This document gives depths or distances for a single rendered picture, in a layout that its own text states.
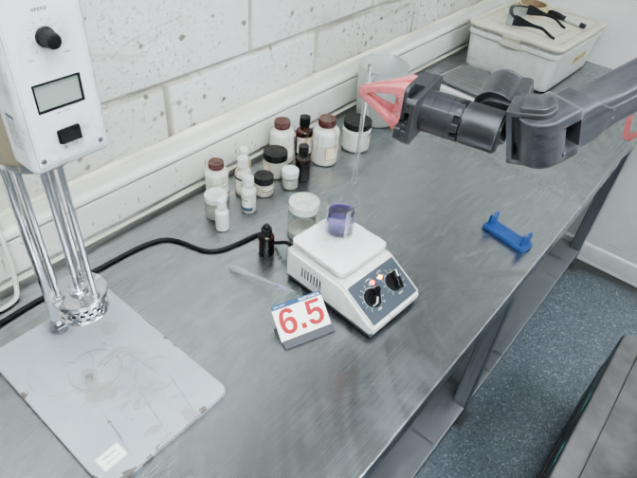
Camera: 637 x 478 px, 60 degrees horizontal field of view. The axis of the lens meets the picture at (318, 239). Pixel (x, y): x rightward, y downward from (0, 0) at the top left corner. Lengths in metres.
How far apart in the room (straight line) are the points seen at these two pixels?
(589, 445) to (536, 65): 1.05
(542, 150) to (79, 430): 0.69
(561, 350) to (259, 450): 1.46
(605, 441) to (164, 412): 0.99
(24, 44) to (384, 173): 0.92
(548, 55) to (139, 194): 1.22
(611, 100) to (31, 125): 0.64
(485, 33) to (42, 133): 1.51
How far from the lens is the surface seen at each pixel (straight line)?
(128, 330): 0.92
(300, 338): 0.90
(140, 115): 1.10
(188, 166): 1.16
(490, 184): 1.33
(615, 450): 1.44
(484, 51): 1.88
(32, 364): 0.92
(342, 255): 0.91
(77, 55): 0.53
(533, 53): 1.81
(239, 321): 0.92
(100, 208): 1.07
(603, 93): 0.78
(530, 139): 0.73
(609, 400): 1.53
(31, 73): 0.52
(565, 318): 2.21
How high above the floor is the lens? 1.45
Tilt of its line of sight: 41 degrees down
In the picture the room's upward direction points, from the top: 6 degrees clockwise
